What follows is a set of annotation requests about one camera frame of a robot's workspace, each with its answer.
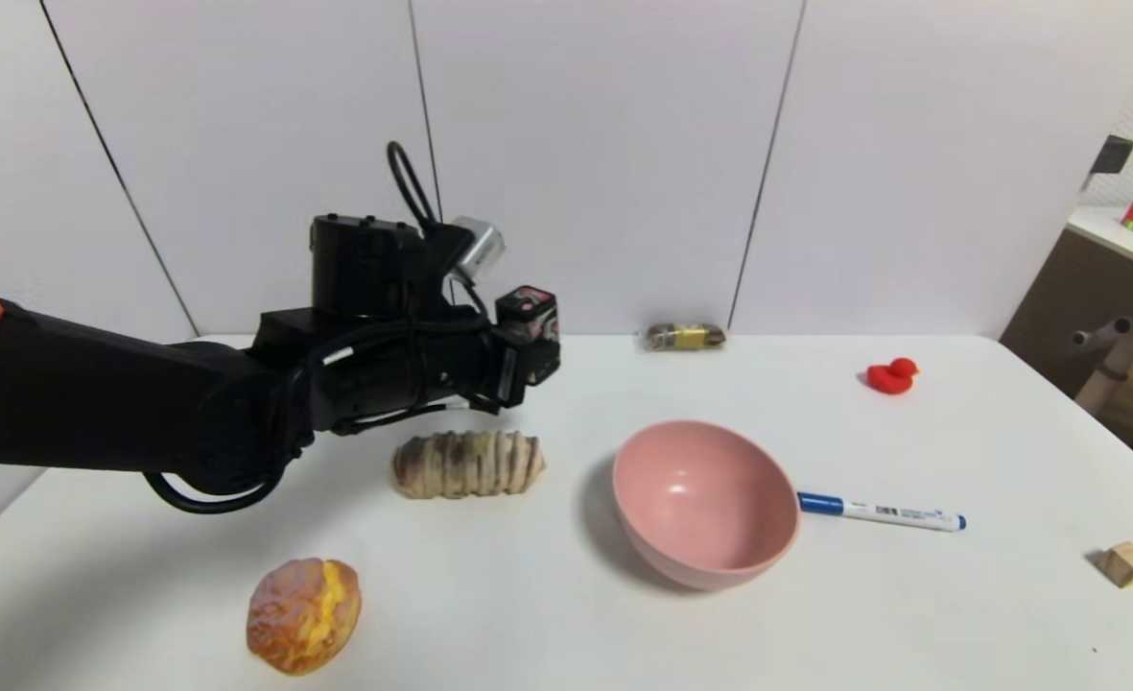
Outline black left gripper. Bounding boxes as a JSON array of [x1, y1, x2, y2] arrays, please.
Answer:
[[397, 285, 561, 412]]

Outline small black printed carton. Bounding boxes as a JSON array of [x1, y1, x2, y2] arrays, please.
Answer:
[[495, 285, 561, 386]]

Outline pink bowl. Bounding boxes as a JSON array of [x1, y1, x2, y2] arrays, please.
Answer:
[[611, 419, 801, 591]]

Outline long striped bread roll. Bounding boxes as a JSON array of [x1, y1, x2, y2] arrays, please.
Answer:
[[391, 430, 548, 500]]

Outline wrapped snack packet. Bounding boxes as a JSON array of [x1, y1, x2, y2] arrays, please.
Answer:
[[638, 322, 727, 353]]

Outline round bun with yellow cream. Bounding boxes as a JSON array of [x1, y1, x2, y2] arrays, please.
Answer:
[[246, 558, 363, 676]]

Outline red rubber duck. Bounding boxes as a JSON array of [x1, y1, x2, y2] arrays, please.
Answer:
[[865, 357, 920, 396]]

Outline white marker with blue cap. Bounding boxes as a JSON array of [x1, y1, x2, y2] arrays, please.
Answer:
[[797, 491, 967, 533]]

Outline white background desk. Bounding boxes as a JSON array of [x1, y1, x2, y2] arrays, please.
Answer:
[[998, 204, 1133, 416]]

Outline black device on stand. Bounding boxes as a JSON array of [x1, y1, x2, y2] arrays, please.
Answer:
[[1090, 135, 1133, 176]]

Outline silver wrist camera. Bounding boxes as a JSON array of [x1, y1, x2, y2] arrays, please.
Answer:
[[449, 216, 507, 286]]

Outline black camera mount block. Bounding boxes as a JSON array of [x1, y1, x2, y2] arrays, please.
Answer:
[[310, 213, 454, 322]]

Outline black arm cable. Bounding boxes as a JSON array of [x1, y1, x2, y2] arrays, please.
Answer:
[[142, 140, 490, 515]]

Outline grey desk crank handle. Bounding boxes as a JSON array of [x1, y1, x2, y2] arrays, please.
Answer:
[[1072, 319, 1132, 347]]

